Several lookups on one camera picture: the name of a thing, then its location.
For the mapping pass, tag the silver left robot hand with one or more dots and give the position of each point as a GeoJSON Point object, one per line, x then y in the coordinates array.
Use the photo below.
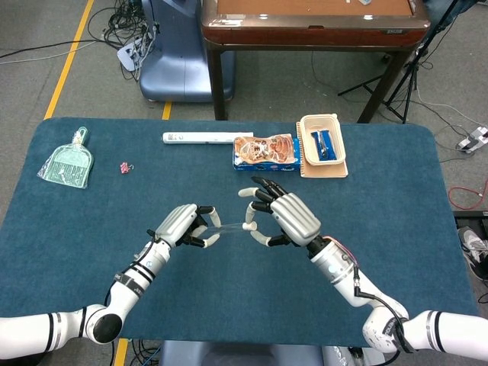
{"type": "Point", "coordinates": [177, 225]}

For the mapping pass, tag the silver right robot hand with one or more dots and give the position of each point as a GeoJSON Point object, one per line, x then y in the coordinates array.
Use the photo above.
{"type": "Point", "coordinates": [295, 217]}

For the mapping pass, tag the small white cap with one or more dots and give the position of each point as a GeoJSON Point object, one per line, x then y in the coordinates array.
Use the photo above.
{"type": "Point", "coordinates": [248, 226]}

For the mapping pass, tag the clear glass test tube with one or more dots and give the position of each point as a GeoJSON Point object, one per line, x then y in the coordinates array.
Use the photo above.
{"type": "Point", "coordinates": [228, 227]}

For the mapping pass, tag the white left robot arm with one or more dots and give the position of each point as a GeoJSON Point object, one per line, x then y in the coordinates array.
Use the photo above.
{"type": "Point", "coordinates": [129, 289]}

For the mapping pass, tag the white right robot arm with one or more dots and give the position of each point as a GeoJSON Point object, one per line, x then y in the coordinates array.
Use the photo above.
{"type": "Point", "coordinates": [354, 282]}

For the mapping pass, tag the beige spiral notebook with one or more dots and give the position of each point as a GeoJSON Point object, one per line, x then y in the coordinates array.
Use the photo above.
{"type": "Point", "coordinates": [324, 171]}

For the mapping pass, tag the blue cookie box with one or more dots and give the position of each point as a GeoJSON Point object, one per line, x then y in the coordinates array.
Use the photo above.
{"type": "Point", "coordinates": [267, 167]}

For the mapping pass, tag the orange snack bag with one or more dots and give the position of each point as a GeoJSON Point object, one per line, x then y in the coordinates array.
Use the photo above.
{"type": "Point", "coordinates": [263, 148]}

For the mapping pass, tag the beige plastic container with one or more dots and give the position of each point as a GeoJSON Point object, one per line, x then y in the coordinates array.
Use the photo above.
{"type": "Point", "coordinates": [307, 141]}

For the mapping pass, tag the pink binder clip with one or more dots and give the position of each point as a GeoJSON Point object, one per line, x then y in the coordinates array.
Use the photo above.
{"type": "Point", "coordinates": [124, 168]}

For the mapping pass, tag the blue snack packet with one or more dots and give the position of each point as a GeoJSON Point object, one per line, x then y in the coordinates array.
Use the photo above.
{"type": "Point", "coordinates": [323, 145]}

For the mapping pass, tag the long white wrap box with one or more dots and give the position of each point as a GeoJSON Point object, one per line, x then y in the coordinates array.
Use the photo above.
{"type": "Point", "coordinates": [202, 137]}

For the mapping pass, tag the green dustpan brush set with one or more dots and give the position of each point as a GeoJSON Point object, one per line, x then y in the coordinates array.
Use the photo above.
{"type": "Point", "coordinates": [68, 164]}

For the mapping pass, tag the grey robot torso base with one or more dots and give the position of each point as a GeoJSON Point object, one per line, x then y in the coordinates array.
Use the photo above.
{"type": "Point", "coordinates": [236, 354]}

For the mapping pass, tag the black tripod stand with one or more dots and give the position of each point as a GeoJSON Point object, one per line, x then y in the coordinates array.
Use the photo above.
{"type": "Point", "coordinates": [404, 87]}

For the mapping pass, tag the white power strip with plugs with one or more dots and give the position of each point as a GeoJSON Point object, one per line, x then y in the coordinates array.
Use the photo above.
{"type": "Point", "coordinates": [129, 55]}

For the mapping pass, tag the grey sneaker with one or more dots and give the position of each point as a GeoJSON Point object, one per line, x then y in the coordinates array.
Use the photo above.
{"type": "Point", "coordinates": [474, 248]}

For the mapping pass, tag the brown mahjong table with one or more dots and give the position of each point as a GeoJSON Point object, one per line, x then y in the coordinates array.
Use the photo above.
{"type": "Point", "coordinates": [316, 32]}

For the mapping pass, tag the white floor power strip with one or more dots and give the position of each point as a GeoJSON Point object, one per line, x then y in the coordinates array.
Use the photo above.
{"type": "Point", "coordinates": [472, 139]}

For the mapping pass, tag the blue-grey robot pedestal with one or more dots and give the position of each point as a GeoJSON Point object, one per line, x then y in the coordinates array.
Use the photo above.
{"type": "Point", "coordinates": [179, 68]}

